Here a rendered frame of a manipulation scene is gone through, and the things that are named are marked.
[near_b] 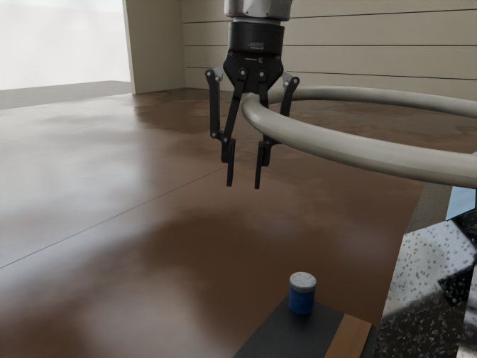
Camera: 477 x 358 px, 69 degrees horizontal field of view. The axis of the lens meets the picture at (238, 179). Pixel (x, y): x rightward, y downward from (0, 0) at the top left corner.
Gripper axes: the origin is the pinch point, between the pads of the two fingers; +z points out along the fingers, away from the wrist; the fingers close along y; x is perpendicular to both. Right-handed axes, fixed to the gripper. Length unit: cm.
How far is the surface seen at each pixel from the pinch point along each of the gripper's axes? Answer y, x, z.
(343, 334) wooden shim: 39, 44, 77
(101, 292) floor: -58, 64, 87
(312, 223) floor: 41, 132, 82
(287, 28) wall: 49, 701, -37
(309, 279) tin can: 27, 59, 66
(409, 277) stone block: 23.8, -10.9, 10.0
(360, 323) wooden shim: 46, 50, 76
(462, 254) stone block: 27.4, -13.8, 3.9
